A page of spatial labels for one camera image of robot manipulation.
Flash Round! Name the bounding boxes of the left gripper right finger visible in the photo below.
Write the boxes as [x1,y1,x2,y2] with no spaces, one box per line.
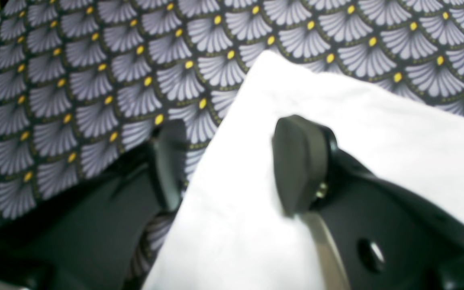
[272,114,464,290]

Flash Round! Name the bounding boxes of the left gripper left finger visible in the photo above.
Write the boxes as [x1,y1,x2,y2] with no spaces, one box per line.
[0,121,186,290]

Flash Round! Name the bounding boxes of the white T-shirt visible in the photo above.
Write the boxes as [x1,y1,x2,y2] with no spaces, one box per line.
[143,51,464,290]

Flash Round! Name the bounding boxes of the patterned grey fan tablecloth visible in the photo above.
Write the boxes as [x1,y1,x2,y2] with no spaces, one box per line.
[0,0,464,290]

